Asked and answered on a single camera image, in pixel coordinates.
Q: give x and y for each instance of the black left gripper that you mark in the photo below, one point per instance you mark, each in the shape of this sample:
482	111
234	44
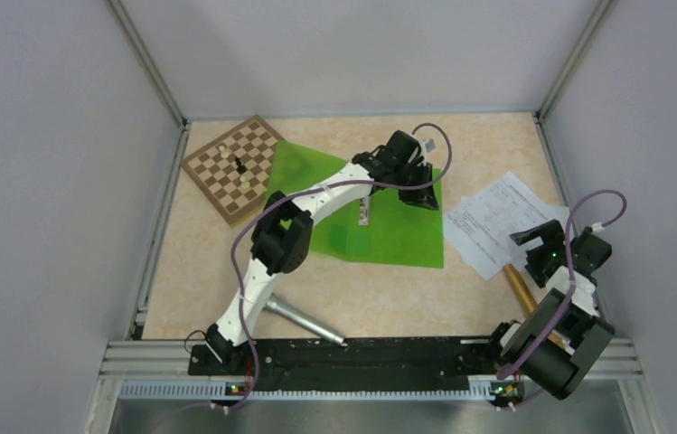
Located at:
423	198

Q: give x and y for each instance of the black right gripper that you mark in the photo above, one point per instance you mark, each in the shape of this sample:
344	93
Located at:
553	236

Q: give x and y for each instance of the black chess piece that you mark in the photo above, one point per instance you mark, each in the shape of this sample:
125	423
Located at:
240	167

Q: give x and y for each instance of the metal folder clip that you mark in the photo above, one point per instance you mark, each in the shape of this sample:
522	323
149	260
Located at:
364	211

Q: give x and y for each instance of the wooden chessboard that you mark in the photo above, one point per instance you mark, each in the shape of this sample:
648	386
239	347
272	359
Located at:
255	142

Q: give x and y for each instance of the silver microphone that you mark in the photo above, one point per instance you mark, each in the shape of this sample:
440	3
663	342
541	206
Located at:
280	307

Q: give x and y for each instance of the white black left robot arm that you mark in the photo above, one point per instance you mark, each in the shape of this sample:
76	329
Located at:
282	233

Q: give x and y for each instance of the green plastic folder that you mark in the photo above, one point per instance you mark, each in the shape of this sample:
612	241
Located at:
398	234

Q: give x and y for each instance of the wooden rolling pin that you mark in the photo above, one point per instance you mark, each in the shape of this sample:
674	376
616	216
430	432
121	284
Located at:
520	290

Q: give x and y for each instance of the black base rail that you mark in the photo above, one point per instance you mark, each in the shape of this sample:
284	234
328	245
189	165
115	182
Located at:
381	364

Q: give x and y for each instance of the white paper files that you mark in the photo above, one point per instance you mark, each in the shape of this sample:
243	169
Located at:
479	228

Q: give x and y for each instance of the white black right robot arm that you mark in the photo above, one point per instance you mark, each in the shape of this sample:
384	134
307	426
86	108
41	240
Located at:
560	368

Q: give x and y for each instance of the white slotted cable duct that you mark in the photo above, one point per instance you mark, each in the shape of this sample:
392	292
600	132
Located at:
225	391

